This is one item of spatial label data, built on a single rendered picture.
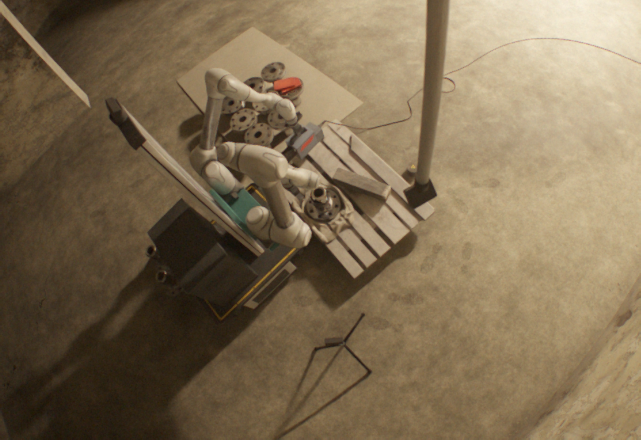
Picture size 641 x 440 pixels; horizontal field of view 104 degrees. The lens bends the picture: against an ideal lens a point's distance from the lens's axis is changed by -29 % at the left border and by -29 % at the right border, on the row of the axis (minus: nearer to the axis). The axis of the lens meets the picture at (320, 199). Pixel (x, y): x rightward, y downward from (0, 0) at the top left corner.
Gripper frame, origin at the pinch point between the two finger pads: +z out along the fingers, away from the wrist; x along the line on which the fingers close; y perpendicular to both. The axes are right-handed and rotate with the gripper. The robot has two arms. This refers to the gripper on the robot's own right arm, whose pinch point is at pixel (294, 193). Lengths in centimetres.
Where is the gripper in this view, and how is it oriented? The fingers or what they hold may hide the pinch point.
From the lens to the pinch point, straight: 235.7
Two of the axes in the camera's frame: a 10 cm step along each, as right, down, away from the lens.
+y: -7.1, 6.8, -1.7
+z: 1.9, 4.2, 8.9
